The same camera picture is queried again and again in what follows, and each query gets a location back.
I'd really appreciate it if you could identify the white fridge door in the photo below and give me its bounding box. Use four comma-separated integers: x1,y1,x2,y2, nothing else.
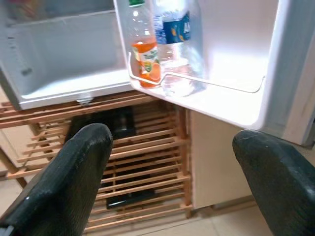
113,0,315,146

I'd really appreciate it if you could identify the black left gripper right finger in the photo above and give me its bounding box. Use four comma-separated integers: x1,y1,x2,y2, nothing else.
232,129,315,236

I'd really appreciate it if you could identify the small black tray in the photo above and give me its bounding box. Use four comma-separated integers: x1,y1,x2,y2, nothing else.
105,188,158,210

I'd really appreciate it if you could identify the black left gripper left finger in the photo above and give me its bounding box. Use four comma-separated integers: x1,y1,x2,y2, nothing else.
0,122,114,236

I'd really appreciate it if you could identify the orange juice bottle green cap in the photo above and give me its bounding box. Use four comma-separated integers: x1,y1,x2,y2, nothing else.
127,0,162,89

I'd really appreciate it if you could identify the white wire door rail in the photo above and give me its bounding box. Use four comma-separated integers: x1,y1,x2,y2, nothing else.
127,51,266,94

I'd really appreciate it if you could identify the large black tray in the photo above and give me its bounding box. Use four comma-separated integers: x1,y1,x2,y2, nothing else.
64,106,137,144

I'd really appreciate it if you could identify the beige cabinet side panel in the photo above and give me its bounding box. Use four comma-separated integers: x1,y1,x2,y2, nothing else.
190,110,257,211

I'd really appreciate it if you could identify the fridge levelling foot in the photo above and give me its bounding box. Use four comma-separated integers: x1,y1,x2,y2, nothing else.
76,93,93,106

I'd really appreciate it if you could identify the clear water bottle blue label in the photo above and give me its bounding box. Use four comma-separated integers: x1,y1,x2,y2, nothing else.
152,0,207,97

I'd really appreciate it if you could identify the wooden slatted rack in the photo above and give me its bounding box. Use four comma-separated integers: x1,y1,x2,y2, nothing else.
0,90,194,234

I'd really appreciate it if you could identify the white mini fridge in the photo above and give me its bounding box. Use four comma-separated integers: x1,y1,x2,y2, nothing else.
0,0,135,111

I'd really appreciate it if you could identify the clear fridge shelf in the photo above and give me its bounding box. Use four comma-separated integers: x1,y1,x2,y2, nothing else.
6,9,117,27

